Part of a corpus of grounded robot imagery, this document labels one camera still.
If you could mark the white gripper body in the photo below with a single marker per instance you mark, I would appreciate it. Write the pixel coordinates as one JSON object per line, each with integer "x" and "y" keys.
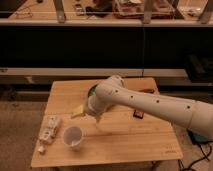
{"x": 98, "y": 103}

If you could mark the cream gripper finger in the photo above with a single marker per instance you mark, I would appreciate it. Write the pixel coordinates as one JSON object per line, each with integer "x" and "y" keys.
{"x": 98, "y": 120}
{"x": 78, "y": 112}

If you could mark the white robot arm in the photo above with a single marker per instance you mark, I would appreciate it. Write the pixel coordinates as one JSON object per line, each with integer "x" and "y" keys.
{"x": 193, "y": 115}

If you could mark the green ceramic bowl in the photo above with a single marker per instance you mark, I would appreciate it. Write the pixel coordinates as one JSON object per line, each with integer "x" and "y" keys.
{"x": 91, "y": 90}

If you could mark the wooden table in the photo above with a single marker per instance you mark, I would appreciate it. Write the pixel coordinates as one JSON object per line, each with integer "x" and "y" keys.
{"x": 118, "y": 137}

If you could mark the dark red chocolate bar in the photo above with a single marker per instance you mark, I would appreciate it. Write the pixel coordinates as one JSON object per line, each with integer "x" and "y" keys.
{"x": 138, "y": 114}

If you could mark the white snack package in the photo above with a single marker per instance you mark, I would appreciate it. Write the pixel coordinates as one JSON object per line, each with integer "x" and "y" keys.
{"x": 49, "y": 132}

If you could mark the brown oval snack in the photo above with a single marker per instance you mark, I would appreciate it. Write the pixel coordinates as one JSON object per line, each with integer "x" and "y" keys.
{"x": 147, "y": 91}

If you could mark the small white cube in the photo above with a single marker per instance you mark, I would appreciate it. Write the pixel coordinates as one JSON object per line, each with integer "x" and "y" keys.
{"x": 41, "y": 149}

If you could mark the long metal shelf rack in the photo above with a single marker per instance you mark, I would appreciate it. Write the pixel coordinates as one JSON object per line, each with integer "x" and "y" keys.
{"x": 47, "y": 37}

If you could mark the black power adapter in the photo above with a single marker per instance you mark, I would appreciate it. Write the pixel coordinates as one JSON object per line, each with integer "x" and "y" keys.
{"x": 198, "y": 139}

